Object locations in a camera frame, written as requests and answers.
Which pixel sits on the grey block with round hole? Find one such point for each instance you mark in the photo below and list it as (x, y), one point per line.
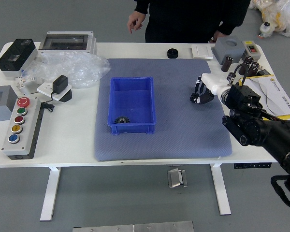
(228, 50)

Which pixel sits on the black-lidded white enclosure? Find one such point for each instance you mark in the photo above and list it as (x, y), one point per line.
(14, 56)

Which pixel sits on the brown cylindrical capacitor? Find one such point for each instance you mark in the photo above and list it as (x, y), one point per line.
(246, 64)
(226, 64)
(252, 70)

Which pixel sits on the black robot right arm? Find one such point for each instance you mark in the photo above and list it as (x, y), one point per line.
(256, 128)

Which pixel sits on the white wall switch panel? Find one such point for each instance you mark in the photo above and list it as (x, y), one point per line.
(202, 51)

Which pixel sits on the person's left hand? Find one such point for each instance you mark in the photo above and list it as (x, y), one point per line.
(216, 38)

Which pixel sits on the black power adapter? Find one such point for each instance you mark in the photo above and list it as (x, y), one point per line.
(60, 83)

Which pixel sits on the small black module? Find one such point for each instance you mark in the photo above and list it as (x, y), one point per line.
(264, 71)

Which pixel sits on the small white connector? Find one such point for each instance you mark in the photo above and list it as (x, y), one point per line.
(21, 82)

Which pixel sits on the yellow white carton box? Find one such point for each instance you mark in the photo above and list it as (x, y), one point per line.
(275, 96)

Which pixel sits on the distribution box with clear cover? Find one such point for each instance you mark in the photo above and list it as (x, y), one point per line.
(65, 41)

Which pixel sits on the clear plastic bag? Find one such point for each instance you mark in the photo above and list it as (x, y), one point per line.
(75, 65)

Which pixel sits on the metal bracket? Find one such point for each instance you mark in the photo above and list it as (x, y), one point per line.
(175, 177)

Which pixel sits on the dark cylindrical capacitor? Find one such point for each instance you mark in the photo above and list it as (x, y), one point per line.
(230, 76)

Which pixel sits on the white power socket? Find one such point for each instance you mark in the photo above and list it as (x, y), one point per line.
(44, 88)

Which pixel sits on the small black gear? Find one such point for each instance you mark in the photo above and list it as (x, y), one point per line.
(192, 97)

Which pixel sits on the person's right hand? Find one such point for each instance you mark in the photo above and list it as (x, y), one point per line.
(135, 21)

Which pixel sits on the person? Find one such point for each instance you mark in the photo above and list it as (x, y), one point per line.
(188, 19)

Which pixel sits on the black table control panel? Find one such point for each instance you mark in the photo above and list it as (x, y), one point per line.
(252, 165)

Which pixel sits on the grey push-button control station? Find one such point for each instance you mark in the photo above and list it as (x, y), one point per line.
(19, 145)

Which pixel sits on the grey two-button switch box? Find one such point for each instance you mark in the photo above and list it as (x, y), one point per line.
(250, 49)

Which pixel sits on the white table leg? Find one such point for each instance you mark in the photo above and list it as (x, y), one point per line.
(49, 193)
(221, 191)

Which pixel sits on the big black gear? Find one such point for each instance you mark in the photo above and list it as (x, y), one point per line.
(121, 120)

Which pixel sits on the blue plastic box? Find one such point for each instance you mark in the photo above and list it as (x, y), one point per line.
(133, 104)

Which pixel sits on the grey-blue foam mat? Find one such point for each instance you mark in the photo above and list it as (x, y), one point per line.
(135, 147)

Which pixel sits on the plastic-wrapped plush toys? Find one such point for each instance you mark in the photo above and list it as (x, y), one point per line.
(280, 12)

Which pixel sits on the white plush toy black cap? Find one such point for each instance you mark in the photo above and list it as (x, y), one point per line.
(267, 29)

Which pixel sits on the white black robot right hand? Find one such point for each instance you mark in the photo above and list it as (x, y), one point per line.
(213, 82)

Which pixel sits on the grey enclosure with window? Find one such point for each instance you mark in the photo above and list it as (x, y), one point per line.
(2, 108)

